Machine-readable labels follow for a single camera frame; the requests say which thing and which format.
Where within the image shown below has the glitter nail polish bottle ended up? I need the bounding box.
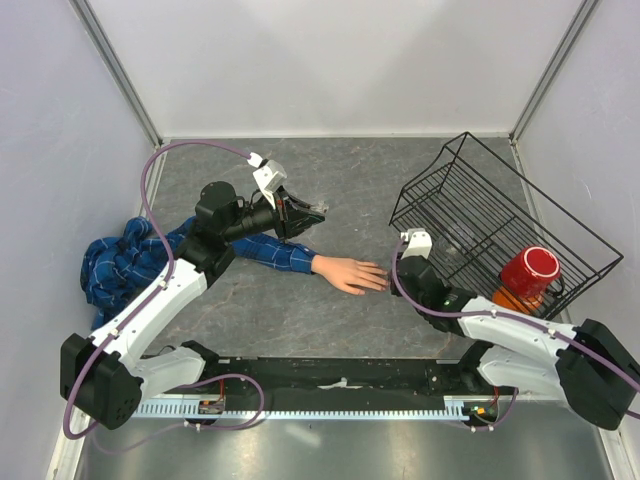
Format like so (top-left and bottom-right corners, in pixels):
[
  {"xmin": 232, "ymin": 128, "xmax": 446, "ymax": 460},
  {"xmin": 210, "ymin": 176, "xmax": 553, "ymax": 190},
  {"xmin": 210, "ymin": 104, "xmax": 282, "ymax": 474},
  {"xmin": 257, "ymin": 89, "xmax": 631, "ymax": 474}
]
[{"xmin": 310, "ymin": 201, "xmax": 329, "ymax": 215}]

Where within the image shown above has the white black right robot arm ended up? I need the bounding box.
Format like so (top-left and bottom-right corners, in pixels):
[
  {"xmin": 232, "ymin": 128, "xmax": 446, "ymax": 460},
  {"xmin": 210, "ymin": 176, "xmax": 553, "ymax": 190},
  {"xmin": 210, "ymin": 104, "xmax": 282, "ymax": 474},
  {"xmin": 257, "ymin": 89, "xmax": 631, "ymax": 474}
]
[{"xmin": 390, "ymin": 254, "xmax": 639, "ymax": 431}]

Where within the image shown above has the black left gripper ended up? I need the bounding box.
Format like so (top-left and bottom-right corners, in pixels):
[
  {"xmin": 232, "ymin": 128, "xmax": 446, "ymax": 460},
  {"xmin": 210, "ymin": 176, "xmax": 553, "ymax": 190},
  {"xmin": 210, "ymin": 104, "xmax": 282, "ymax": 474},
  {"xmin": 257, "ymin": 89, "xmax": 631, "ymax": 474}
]
[{"xmin": 223, "ymin": 186, "xmax": 324, "ymax": 243}]

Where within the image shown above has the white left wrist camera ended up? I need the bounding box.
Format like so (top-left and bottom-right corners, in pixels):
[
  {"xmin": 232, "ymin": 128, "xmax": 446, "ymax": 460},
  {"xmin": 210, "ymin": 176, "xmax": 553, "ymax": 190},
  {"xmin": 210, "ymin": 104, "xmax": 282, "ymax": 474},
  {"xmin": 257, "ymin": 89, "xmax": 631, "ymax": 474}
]
[{"xmin": 247, "ymin": 152, "xmax": 287, "ymax": 209}]

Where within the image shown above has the red mug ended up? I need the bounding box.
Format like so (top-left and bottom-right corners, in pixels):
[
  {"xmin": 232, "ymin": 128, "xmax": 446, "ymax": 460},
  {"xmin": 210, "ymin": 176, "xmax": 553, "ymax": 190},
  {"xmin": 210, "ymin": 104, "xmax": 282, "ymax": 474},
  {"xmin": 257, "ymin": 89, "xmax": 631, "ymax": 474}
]
[{"xmin": 499, "ymin": 245, "xmax": 561, "ymax": 298}]

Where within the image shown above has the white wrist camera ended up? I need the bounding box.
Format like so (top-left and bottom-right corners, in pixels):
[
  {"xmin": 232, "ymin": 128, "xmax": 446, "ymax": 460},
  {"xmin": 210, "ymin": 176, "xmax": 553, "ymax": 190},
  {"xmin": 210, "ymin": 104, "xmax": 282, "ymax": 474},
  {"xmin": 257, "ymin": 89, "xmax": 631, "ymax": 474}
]
[
  {"xmin": 247, "ymin": 152, "xmax": 287, "ymax": 209},
  {"xmin": 400, "ymin": 228, "xmax": 433, "ymax": 260}
]

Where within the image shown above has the mannequin hand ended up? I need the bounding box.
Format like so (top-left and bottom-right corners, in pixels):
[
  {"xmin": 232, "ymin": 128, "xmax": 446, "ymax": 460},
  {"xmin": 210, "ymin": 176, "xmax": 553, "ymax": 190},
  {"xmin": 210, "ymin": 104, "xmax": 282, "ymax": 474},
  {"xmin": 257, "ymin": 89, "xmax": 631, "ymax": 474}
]
[{"xmin": 311, "ymin": 255, "xmax": 389, "ymax": 295}]

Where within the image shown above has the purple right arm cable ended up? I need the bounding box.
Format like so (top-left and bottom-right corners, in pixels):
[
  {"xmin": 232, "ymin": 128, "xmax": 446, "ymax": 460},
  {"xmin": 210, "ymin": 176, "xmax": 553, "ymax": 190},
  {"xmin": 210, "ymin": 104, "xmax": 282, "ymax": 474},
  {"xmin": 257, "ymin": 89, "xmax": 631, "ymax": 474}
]
[{"xmin": 389, "ymin": 239, "xmax": 640, "ymax": 421}]

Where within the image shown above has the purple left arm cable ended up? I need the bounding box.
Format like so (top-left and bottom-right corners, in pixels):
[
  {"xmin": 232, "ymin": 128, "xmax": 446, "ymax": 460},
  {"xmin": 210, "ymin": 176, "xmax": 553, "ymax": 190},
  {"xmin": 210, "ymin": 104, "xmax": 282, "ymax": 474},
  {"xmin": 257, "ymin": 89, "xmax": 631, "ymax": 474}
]
[{"xmin": 62, "ymin": 141, "xmax": 256, "ymax": 441}]

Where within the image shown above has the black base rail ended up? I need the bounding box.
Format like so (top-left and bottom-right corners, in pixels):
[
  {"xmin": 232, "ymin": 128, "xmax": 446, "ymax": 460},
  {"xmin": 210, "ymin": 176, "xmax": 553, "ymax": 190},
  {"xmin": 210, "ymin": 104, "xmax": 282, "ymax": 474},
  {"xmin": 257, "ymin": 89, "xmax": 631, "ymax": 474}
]
[{"xmin": 199, "ymin": 347, "xmax": 513, "ymax": 402}]

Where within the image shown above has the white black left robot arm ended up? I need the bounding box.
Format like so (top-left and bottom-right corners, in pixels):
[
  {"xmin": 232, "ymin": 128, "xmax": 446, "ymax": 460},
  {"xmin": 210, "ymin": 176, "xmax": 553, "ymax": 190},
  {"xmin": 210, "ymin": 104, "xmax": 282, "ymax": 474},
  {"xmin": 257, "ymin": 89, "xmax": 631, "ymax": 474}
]
[{"xmin": 60, "ymin": 181, "xmax": 328, "ymax": 430}]

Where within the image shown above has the blue plaid shirt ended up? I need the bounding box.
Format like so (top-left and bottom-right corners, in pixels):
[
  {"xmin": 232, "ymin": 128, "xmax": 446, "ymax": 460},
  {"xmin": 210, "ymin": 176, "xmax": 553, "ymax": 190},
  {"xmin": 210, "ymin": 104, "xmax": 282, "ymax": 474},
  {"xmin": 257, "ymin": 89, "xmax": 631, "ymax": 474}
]
[{"xmin": 80, "ymin": 217, "xmax": 316, "ymax": 330}]

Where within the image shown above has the clear glass cup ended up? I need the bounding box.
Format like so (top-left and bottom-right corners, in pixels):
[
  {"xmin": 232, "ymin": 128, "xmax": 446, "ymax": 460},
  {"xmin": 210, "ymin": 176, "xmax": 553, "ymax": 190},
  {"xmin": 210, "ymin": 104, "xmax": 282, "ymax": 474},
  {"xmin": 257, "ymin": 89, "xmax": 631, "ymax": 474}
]
[{"xmin": 431, "ymin": 231, "xmax": 474, "ymax": 269}]

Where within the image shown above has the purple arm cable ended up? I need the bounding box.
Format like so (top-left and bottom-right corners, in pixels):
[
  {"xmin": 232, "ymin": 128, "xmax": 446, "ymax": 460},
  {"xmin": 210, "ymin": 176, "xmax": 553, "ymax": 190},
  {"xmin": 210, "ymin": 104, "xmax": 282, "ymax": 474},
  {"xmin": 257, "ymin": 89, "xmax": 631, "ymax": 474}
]
[
  {"xmin": 389, "ymin": 239, "xmax": 640, "ymax": 421},
  {"xmin": 62, "ymin": 141, "xmax": 256, "ymax": 441}
]

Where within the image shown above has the white slotted cable duct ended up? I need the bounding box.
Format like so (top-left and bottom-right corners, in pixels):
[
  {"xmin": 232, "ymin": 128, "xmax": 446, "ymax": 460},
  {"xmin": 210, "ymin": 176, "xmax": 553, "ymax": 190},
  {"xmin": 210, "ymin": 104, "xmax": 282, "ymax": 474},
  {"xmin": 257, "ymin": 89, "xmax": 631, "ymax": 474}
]
[{"xmin": 133, "ymin": 394, "xmax": 488, "ymax": 421}]

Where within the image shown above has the black wire rack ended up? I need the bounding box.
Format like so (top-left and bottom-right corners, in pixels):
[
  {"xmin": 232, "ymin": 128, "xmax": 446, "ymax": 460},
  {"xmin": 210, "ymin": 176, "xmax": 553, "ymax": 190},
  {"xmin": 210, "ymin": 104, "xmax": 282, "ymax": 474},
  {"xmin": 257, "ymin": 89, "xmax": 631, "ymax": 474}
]
[{"xmin": 389, "ymin": 132, "xmax": 623, "ymax": 319}]

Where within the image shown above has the orange cup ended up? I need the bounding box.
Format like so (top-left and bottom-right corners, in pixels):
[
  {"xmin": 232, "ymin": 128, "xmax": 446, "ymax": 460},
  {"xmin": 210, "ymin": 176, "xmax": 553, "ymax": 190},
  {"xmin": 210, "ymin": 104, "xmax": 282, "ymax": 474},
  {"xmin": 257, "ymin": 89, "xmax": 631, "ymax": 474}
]
[{"xmin": 492, "ymin": 287, "xmax": 544, "ymax": 315}]

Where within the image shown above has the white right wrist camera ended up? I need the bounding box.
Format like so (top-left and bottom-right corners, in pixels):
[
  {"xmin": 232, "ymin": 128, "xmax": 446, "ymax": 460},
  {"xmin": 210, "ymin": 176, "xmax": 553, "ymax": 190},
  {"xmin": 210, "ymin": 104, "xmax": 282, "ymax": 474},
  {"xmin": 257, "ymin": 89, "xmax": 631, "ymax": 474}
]
[{"xmin": 400, "ymin": 228, "xmax": 433, "ymax": 260}]

